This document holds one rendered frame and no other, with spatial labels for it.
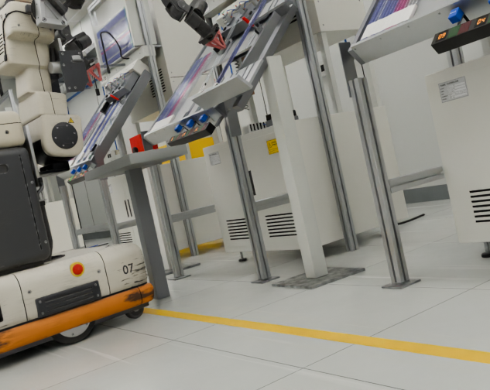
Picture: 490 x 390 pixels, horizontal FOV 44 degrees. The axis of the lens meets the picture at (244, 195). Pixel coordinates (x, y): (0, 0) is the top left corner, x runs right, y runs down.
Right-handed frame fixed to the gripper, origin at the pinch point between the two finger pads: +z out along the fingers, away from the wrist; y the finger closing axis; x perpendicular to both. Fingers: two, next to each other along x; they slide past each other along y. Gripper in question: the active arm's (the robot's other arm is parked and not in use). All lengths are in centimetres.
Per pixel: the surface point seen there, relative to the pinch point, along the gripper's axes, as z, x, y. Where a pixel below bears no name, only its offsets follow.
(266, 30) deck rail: 9.6, -12.1, -12.7
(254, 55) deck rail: 9.9, 1.6, -10.8
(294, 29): 29.0, -39.2, 0.2
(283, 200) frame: 50, 49, -9
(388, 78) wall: 138, -126, 49
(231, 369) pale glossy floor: 7, 140, -74
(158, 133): 9, 25, 47
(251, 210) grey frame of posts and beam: 38, 62, -7
